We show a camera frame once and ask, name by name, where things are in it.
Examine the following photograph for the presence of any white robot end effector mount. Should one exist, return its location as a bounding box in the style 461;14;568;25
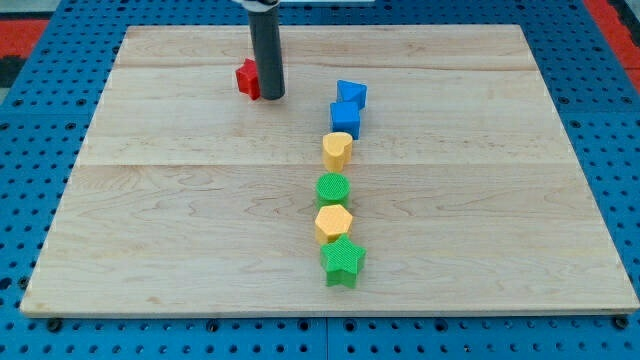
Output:
234;0;280;11

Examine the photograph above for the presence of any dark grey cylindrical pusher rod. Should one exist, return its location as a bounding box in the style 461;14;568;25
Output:
247;3;285;100

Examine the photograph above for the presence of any red star block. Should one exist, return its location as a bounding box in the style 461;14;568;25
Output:
235;58;261;100

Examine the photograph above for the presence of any blue triangle block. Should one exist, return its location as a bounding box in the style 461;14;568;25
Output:
336;80;368;110

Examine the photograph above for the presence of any green star block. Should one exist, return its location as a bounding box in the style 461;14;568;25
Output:
320;234;367;288

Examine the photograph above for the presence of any blue cube block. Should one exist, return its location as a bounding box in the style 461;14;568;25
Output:
330;102;361;140

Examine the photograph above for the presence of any yellow heart block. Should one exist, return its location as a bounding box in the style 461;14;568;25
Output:
322;132;353;173

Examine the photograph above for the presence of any green cylinder block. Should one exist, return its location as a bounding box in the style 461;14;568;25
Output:
315;172;351;208

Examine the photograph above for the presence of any wooden board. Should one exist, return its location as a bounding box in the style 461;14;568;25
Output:
20;25;639;318

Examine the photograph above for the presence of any yellow hexagon block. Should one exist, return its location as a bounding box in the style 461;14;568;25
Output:
314;205;353;245

